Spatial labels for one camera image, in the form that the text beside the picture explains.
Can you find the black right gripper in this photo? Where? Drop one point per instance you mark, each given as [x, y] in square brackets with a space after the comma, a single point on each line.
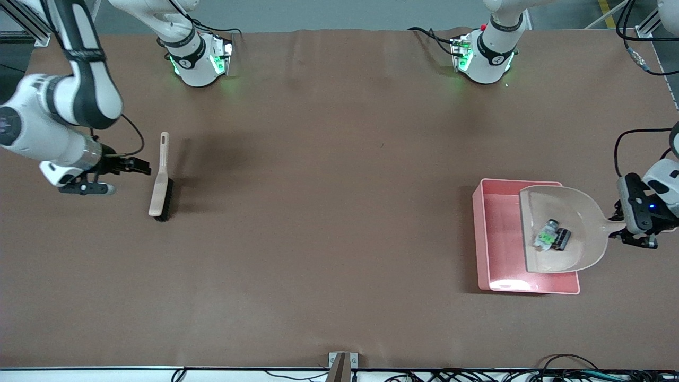
[112, 162]

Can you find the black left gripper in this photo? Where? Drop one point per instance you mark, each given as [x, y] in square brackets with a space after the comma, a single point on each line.
[636, 232]

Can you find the beige brush with black bristles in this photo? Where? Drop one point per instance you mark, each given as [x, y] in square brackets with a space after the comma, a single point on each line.
[158, 196]

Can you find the beige plastic dustpan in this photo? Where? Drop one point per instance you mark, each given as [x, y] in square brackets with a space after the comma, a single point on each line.
[578, 212]

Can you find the dark red cylindrical capacitor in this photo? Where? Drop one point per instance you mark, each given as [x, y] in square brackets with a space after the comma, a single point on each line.
[562, 239]

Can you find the white green electronic component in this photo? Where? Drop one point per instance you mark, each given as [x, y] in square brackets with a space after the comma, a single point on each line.
[546, 236]

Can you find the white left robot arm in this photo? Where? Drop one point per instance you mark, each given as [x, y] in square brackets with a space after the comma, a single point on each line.
[493, 53]

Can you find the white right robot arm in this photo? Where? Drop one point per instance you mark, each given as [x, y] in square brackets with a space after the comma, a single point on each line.
[42, 132]

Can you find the pink plastic bin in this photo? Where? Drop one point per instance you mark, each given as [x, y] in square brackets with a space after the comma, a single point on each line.
[498, 239]

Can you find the brown table mat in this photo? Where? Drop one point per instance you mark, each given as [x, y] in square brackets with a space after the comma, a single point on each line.
[318, 212]

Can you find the aluminium frame profile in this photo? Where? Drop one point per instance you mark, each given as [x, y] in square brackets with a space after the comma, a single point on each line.
[21, 24]
[650, 26]

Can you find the metal table edge bracket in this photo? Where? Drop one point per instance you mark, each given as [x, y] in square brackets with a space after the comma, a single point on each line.
[342, 363]

